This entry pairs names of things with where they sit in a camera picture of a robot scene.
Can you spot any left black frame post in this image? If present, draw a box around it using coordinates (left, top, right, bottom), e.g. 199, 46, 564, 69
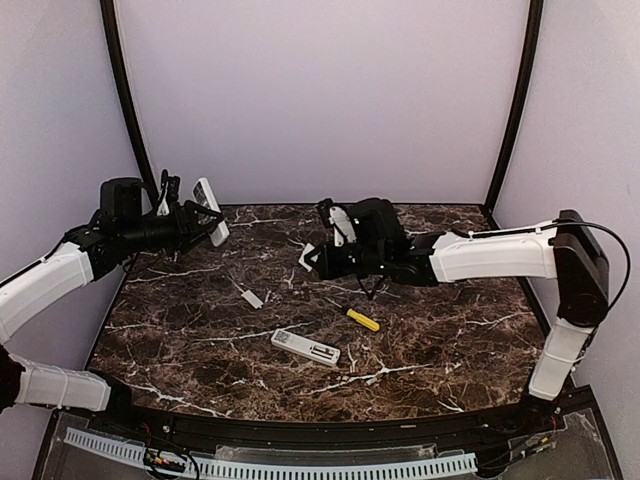
99, 0, 159, 203

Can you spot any white slim remote control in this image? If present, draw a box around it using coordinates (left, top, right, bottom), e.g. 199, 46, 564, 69
270, 329, 341, 367

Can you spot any black frame post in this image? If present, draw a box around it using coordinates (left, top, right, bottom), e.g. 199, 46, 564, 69
99, 0, 159, 203
483, 0, 544, 217

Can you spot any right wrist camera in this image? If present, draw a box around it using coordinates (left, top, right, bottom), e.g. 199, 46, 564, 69
316, 198, 357, 247

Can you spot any grey remote control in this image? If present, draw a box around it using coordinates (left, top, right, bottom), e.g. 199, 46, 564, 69
192, 177, 230, 247

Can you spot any black front rail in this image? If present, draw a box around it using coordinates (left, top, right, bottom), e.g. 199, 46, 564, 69
84, 384, 596, 454

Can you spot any right black frame post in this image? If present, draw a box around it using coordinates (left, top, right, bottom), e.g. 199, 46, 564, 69
483, 0, 544, 217

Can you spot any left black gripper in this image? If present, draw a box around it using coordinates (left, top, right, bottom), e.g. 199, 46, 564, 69
120, 199, 223, 256

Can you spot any white slotted cable duct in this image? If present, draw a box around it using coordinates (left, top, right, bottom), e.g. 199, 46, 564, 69
64, 427, 477, 479

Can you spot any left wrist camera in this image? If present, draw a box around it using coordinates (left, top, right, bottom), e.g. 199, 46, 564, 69
156, 169, 181, 216

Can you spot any yellow handled screwdriver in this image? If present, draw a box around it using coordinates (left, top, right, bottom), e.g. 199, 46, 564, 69
328, 299, 380, 332

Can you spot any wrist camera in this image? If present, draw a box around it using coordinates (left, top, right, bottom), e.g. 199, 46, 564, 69
316, 198, 357, 247
156, 169, 181, 216

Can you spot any white battery cover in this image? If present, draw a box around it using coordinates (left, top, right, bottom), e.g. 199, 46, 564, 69
241, 290, 264, 309

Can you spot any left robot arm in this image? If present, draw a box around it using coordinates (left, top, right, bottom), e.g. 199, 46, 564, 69
1, 173, 229, 436

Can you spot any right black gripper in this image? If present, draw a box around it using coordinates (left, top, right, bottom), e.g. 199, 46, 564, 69
304, 239, 389, 280

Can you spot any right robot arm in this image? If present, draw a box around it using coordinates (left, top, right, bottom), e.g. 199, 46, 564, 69
299, 198, 619, 434

